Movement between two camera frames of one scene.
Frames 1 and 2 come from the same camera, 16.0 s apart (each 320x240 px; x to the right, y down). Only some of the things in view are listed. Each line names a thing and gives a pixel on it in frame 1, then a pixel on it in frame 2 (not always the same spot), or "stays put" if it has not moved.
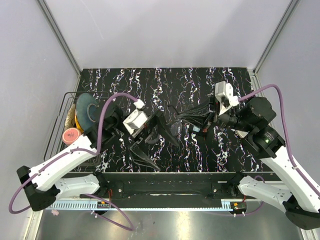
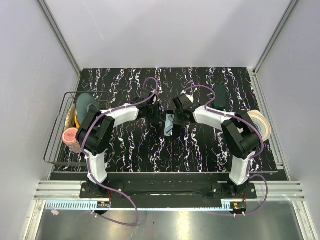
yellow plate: [77, 124] stays put
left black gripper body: [146, 132] to [154, 113]
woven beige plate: [70, 118] stays put
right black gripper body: [229, 119] to [179, 119]
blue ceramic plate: [87, 111] stays put
